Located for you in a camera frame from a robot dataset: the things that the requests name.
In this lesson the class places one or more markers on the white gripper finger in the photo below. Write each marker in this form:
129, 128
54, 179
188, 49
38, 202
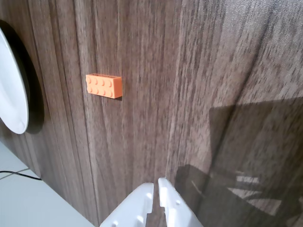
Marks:
132, 208
175, 212

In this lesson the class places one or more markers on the orange lego block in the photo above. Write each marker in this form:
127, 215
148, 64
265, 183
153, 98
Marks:
101, 86

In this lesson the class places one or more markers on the white round plate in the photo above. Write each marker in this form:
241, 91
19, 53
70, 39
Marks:
11, 94

